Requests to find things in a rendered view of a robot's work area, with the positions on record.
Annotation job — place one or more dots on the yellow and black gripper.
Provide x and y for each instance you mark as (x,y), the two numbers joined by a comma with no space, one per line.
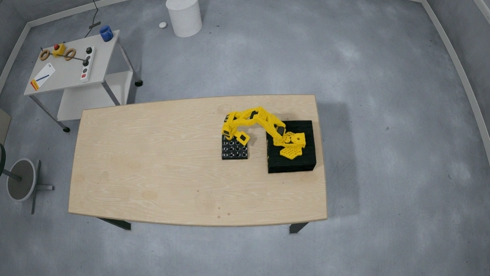
(241,136)

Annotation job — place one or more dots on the black control panel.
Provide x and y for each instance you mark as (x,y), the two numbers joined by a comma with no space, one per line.
(233,149)

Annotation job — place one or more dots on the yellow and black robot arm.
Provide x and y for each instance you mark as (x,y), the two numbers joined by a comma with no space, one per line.
(292,144)

